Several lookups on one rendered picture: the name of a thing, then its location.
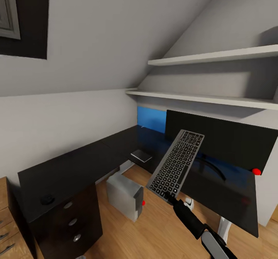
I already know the mouse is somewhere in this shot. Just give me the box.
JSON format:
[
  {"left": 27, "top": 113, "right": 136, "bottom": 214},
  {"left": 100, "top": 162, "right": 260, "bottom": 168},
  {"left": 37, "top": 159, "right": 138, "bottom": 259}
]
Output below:
[{"left": 40, "top": 194, "right": 54, "bottom": 204}]

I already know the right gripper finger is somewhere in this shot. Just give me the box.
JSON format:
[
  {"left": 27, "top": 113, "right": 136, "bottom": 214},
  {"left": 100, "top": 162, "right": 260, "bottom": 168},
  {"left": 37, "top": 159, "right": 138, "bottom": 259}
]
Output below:
[{"left": 165, "top": 192, "right": 178, "bottom": 206}]

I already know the notebook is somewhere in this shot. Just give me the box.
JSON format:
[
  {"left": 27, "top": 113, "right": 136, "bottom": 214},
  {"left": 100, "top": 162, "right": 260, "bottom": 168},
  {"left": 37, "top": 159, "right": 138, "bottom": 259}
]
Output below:
[{"left": 131, "top": 149, "right": 152, "bottom": 162}]

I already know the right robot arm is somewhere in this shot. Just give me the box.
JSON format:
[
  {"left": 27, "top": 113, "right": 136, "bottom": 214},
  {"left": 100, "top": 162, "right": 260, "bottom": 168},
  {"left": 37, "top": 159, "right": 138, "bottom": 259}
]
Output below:
[{"left": 165, "top": 192, "right": 238, "bottom": 259}]

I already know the monitor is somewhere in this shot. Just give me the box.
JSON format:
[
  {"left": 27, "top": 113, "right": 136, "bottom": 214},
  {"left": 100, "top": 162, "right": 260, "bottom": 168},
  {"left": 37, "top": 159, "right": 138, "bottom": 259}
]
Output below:
[{"left": 164, "top": 110, "right": 278, "bottom": 181}]

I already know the keyboard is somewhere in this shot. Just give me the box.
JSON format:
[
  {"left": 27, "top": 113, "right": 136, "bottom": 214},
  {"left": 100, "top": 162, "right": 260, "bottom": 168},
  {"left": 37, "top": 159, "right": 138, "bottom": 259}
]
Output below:
[{"left": 146, "top": 129, "right": 205, "bottom": 205}]

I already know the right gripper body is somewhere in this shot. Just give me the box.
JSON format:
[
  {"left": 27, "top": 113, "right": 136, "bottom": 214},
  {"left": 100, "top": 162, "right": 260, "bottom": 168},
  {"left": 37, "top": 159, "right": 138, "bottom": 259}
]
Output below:
[{"left": 173, "top": 199, "right": 196, "bottom": 229}]

